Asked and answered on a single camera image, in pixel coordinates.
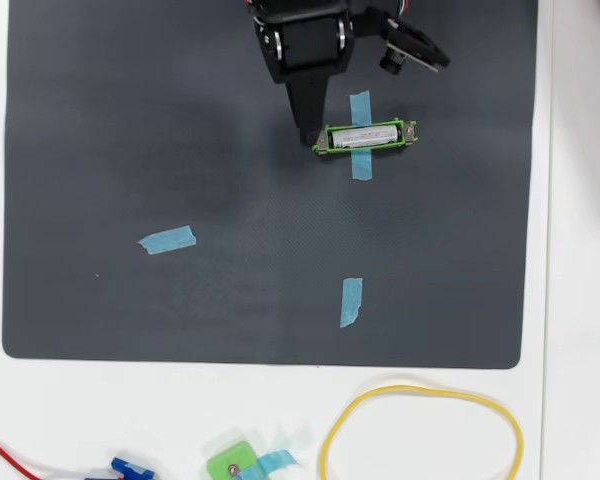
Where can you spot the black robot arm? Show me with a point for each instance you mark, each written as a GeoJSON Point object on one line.
{"type": "Point", "coordinates": [370, 17]}

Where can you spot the yellow rubber band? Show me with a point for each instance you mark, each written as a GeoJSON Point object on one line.
{"type": "Point", "coordinates": [405, 387]}

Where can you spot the long blue masking tape strip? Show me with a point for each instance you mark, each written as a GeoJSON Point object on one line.
{"type": "Point", "coordinates": [361, 107]}

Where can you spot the dark grey rubber mat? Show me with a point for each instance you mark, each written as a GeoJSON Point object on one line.
{"type": "Point", "coordinates": [180, 150]}

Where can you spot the blue masking tape piece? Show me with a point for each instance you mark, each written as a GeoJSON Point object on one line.
{"type": "Point", "coordinates": [167, 239]}
{"type": "Point", "coordinates": [275, 460]}
{"type": "Point", "coordinates": [351, 302]}

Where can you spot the small green plastic block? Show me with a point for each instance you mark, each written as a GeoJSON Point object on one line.
{"type": "Point", "coordinates": [230, 457]}

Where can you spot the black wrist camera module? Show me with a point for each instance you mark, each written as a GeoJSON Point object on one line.
{"type": "Point", "coordinates": [415, 47]}

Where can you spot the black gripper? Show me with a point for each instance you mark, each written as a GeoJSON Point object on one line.
{"type": "Point", "coordinates": [307, 47]}

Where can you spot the blue clip connector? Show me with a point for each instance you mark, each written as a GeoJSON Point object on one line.
{"type": "Point", "coordinates": [125, 466]}

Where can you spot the green battery holder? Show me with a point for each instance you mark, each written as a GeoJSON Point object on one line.
{"type": "Point", "coordinates": [409, 132]}

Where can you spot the white AA battery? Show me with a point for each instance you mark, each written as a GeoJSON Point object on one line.
{"type": "Point", "coordinates": [370, 136]}

